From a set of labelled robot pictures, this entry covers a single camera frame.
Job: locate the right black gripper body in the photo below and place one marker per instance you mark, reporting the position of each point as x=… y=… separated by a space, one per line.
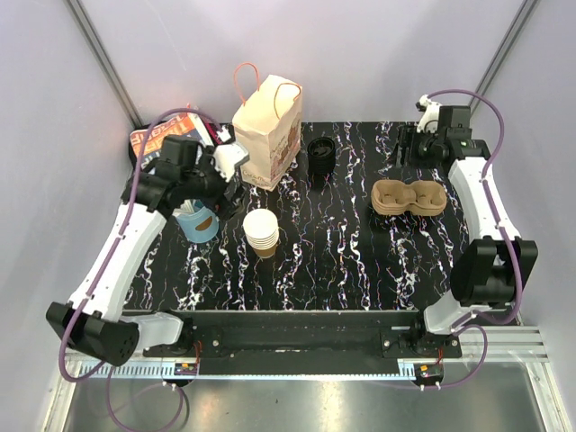
x=426 y=148

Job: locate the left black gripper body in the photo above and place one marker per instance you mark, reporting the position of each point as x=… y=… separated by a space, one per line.
x=205 y=183

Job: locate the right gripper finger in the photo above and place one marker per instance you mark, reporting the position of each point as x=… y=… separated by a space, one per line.
x=411 y=141
x=398 y=150

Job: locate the stack of paper coffee cups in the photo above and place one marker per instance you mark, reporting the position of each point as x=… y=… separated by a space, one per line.
x=262 y=232

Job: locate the beige paper takeout bag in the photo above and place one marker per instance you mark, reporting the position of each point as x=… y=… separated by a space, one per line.
x=268 y=124

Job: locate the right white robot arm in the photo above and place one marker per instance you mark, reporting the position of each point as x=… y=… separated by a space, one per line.
x=488 y=279

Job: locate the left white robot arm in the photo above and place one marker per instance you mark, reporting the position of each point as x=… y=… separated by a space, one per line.
x=91 y=321

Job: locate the colourful rabbit print cloth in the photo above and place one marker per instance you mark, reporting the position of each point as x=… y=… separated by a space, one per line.
x=182 y=124

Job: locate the light blue straw holder cup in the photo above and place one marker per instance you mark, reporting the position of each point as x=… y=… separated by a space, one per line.
x=198 y=223

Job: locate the stack of brown cup carriers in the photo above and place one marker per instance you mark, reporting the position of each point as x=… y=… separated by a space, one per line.
x=421 y=198

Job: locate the stack of black cup lids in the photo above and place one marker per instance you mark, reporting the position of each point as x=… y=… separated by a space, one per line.
x=321 y=153

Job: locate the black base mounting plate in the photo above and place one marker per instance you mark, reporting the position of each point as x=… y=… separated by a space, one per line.
x=296 y=344

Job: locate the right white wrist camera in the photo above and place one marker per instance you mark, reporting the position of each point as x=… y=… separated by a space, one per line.
x=428 y=123

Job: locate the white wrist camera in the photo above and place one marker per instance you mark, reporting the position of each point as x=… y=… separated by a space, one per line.
x=428 y=123
x=228 y=158

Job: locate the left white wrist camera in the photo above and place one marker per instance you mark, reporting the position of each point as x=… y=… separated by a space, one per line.
x=228 y=158

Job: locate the aluminium frame rail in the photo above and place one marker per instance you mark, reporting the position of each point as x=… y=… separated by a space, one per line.
x=486 y=379

